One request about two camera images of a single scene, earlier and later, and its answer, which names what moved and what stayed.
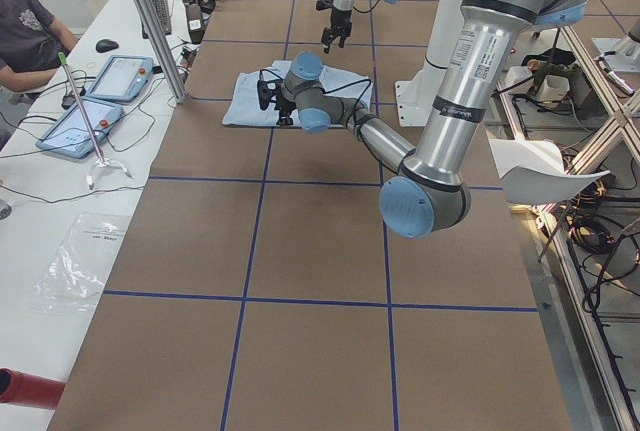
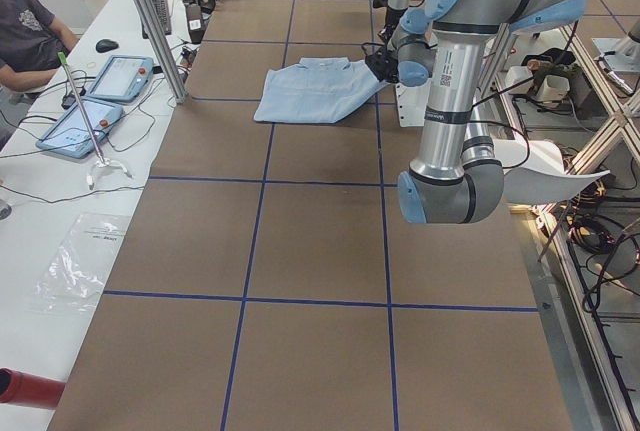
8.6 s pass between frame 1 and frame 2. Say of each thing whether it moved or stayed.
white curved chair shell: stayed
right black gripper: moved
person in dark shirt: stayed
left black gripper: moved
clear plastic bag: stayed
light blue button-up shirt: moved
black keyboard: stayed
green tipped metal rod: stayed
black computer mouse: stayed
